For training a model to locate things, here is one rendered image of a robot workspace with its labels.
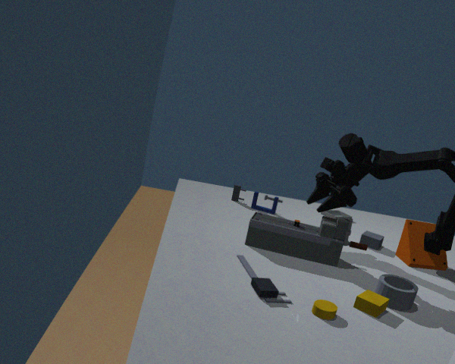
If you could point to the yellow block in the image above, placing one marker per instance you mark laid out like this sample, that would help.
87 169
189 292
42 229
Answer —
371 303

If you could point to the yellow short cylinder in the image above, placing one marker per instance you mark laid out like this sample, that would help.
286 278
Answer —
324 309

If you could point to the blue c-clamp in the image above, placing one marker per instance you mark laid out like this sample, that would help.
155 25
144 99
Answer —
263 209

